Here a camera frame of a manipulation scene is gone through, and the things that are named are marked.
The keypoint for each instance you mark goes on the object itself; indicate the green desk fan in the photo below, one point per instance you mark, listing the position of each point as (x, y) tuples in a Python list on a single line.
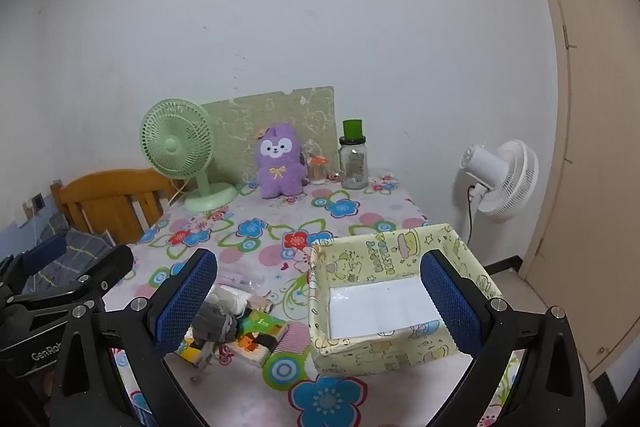
[(175, 142)]

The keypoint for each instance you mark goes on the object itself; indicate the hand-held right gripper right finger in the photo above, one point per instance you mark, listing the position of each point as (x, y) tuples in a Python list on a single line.
[(450, 302)]

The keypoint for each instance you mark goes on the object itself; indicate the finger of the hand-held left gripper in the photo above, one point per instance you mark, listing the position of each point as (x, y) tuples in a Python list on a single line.
[(112, 264), (47, 252)]

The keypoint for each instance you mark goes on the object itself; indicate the wall socket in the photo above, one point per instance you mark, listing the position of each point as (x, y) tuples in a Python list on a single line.
[(38, 203)]

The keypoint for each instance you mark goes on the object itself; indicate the purple plush toy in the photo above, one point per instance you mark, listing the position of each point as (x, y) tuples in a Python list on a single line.
[(280, 172)]

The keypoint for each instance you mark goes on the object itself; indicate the pink packet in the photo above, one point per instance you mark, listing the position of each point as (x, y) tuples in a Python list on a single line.
[(292, 337)]

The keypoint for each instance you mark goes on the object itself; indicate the green patterned board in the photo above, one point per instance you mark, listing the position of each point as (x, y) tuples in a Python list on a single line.
[(280, 112)]

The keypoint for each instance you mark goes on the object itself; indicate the clear plastic package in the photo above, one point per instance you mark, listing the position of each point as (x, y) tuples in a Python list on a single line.
[(240, 277)]

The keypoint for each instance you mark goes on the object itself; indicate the glass jar with green lid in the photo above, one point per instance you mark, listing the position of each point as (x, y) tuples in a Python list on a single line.
[(354, 167)]

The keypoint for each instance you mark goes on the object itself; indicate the small jar with orange bow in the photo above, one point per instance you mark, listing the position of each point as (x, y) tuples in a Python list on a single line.
[(316, 174)]

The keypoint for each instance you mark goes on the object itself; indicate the plaid grey bedding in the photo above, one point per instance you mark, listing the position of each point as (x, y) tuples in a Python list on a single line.
[(85, 247)]

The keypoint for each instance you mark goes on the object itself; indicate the white standing fan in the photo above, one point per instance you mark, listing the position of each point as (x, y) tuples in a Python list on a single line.
[(510, 187)]

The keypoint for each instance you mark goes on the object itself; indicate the yellow patterned storage box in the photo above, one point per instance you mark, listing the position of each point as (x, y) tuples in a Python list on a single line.
[(370, 257)]

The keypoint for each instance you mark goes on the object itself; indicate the beige wooden door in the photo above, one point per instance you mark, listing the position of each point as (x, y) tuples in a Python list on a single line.
[(590, 157)]

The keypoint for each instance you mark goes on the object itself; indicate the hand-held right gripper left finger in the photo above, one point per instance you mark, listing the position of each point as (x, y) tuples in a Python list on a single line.
[(185, 302)]

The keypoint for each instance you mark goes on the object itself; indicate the grey sock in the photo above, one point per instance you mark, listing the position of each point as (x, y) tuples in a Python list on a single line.
[(212, 322)]

